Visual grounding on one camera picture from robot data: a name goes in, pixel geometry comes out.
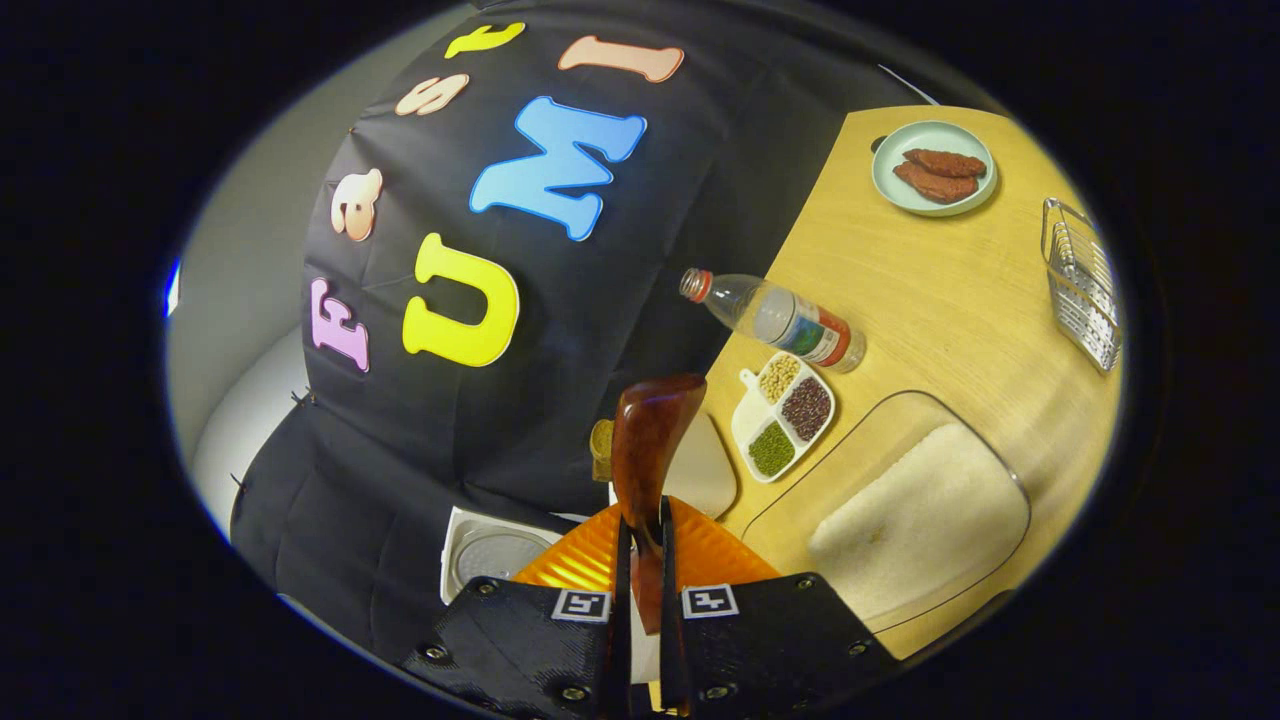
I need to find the clear plastic water bottle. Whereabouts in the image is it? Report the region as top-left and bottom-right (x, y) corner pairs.
(680, 268), (867, 374)

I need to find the white rice cooker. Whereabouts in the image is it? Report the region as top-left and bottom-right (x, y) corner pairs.
(440, 505), (666, 711)

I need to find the white divided dish of beans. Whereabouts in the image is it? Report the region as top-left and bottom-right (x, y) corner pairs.
(731, 351), (837, 484)

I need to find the brown wooden spoon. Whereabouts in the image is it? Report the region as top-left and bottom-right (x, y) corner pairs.
(611, 374), (708, 636)

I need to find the pale green plate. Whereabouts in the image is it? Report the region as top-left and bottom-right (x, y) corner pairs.
(871, 121), (999, 218)

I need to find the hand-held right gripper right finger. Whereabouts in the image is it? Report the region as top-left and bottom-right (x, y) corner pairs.
(655, 495), (901, 720)

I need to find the clear glass tray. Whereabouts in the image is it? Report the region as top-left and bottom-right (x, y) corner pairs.
(740, 390), (1033, 636)

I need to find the red meat slice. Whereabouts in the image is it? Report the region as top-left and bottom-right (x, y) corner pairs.
(893, 162), (980, 205)
(903, 148), (988, 179)

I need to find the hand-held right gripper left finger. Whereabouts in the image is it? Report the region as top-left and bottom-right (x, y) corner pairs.
(400, 500), (633, 720)

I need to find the black backdrop cloth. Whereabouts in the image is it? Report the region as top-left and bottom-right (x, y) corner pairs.
(230, 0), (1001, 661)

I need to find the white toaster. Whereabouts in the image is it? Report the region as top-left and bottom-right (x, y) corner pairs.
(608, 410), (739, 521)

